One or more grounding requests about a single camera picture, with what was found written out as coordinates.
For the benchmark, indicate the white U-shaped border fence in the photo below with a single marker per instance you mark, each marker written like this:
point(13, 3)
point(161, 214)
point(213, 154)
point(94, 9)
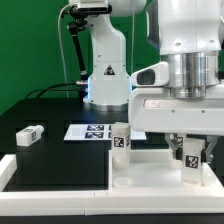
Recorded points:
point(96, 202)

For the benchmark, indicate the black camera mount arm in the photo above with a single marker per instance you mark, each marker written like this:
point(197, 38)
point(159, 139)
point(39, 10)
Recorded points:
point(75, 27)

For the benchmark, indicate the white fiducial marker plate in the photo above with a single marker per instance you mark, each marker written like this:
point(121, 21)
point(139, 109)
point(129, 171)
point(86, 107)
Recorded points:
point(81, 132)

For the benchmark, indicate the white camera box top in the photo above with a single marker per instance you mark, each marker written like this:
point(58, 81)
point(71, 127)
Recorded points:
point(93, 6)

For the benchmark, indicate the white square table top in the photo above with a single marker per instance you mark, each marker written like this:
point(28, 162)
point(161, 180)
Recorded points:
point(151, 171)

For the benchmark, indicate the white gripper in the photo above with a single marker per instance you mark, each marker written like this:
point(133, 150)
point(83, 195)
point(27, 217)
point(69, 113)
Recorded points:
point(152, 109)

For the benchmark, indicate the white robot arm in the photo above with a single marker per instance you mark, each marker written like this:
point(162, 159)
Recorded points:
point(182, 94)

